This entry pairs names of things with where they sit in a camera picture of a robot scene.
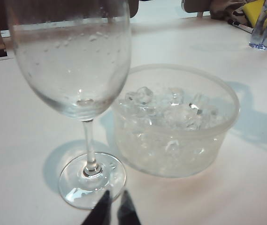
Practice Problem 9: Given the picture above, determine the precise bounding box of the black and white pen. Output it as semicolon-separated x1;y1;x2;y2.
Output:
227;19;255;33

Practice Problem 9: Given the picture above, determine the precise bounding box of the short brown desk partition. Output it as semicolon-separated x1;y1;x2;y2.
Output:
182;0;213;14

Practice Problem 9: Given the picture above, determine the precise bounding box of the clear ice cube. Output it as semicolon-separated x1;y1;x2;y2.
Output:
168;88;185;106
125;86;154;106
188;93;209;117

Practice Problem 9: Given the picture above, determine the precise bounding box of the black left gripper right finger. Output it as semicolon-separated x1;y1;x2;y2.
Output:
116;189;143;225

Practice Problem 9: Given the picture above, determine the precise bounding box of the clear stemmed wine glass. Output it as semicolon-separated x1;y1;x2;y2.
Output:
6;0;132;210

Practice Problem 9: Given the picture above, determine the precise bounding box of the translucent round plastic container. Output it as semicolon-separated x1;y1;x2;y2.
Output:
111;63;240;178

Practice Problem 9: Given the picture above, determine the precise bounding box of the brown fabric bag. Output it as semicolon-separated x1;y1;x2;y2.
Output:
209;0;249;22

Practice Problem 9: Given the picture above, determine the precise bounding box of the yellow flat item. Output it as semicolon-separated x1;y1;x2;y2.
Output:
242;0;267;39

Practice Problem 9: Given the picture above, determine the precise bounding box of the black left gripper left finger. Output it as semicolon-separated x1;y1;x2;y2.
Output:
81;189;113;225

